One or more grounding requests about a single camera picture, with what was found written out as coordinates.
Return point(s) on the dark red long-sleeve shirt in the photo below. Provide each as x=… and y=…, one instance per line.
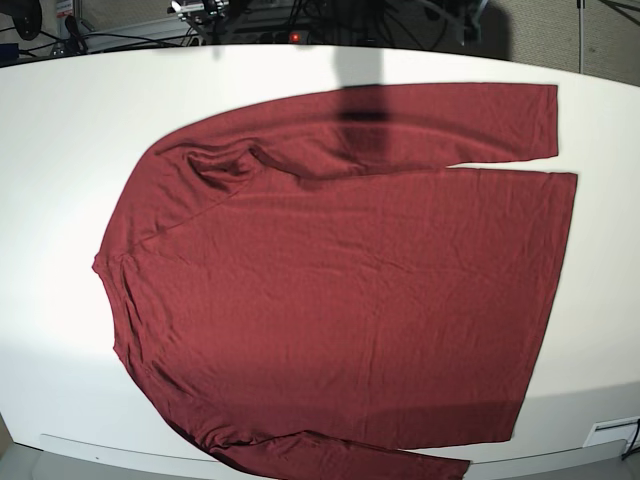
x=329, y=285

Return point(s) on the white label plate on table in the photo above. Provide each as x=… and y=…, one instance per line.
x=614, y=430

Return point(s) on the thin metal stand pole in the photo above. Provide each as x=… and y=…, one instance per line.
x=581, y=4

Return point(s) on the black power strip red switch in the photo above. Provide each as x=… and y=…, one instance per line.
x=262, y=37

